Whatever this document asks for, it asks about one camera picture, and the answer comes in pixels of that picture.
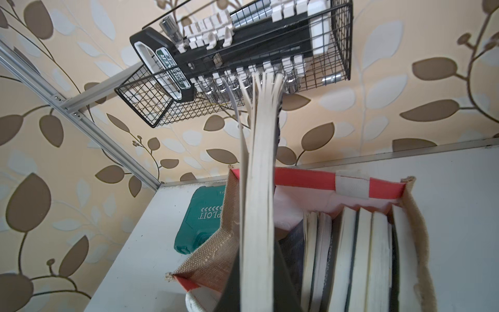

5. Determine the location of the burlap canvas bag red front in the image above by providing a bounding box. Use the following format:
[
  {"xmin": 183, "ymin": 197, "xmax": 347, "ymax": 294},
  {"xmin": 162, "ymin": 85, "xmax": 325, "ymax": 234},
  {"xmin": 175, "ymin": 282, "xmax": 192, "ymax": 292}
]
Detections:
[{"xmin": 168, "ymin": 167, "xmax": 437, "ymax": 311}]

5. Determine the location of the navy book barcode back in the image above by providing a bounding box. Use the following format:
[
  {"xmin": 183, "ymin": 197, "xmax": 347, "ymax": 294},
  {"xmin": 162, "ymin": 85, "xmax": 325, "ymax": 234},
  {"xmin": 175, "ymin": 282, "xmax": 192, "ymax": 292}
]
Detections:
[{"xmin": 279, "ymin": 212, "xmax": 318, "ymax": 311}]

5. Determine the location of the navy book small yellow label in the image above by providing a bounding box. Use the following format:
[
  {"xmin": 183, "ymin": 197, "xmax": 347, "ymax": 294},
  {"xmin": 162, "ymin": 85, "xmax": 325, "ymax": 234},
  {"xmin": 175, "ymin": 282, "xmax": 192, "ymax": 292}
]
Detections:
[{"xmin": 215, "ymin": 70, "xmax": 301, "ymax": 311}]

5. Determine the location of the black brown cover book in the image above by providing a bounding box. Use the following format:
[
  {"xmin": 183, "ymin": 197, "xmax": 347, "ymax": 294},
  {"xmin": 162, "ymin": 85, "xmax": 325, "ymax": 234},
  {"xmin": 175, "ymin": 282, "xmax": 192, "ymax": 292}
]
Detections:
[{"xmin": 320, "ymin": 207, "xmax": 357, "ymax": 311}]

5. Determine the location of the black wolf cover book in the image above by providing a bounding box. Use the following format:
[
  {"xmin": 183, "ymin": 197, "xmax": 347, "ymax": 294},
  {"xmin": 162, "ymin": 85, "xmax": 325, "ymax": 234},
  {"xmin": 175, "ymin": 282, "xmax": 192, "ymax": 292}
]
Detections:
[{"xmin": 346, "ymin": 208, "xmax": 372, "ymax": 312}]

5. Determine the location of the yellow cartoon book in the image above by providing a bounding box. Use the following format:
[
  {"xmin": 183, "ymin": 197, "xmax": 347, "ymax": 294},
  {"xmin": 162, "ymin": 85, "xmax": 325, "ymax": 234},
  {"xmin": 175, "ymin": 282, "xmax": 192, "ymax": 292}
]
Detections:
[{"xmin": 365, "ymin": 212, "xmax": 392, "ymax": 311}]

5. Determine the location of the blue book yellow label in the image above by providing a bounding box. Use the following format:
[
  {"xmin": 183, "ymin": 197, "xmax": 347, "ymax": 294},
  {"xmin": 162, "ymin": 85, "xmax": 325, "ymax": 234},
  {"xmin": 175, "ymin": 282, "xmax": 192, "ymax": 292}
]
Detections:
[{"xmin": 391, "ymin": 205, "xmax": 422, "ymax": 311}]

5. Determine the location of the green plastic tool case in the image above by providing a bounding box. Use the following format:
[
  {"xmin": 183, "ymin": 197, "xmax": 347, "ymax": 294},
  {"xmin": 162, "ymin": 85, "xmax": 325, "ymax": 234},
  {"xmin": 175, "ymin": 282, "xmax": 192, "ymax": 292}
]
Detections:
[{"xmin": 174, "ymin": 185, "xmax": 226, "ymax": 255}]

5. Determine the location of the black socket wrench set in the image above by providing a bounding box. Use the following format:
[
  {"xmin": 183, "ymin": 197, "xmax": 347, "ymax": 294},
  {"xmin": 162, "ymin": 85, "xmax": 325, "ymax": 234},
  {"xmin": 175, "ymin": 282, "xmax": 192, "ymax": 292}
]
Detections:
[{"xmin": 130, "ymin": 1, "xmax": 332, "ymax": 103}]

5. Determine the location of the black wire basket back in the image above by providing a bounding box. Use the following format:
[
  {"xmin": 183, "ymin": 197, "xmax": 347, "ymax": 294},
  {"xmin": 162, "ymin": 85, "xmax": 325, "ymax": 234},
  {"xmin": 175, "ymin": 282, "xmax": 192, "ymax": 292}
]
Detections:
[{"xmin": 115, "ymin": 1, "xmax": 353, "ymax": 127}]

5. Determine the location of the aluminium frame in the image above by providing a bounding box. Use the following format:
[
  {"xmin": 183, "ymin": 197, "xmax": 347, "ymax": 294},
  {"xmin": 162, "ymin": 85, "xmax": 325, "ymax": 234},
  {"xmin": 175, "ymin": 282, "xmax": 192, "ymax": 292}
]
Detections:
[{"xmin": 1, "ymin": 42, "xmax": 498, "ymax": 191}]

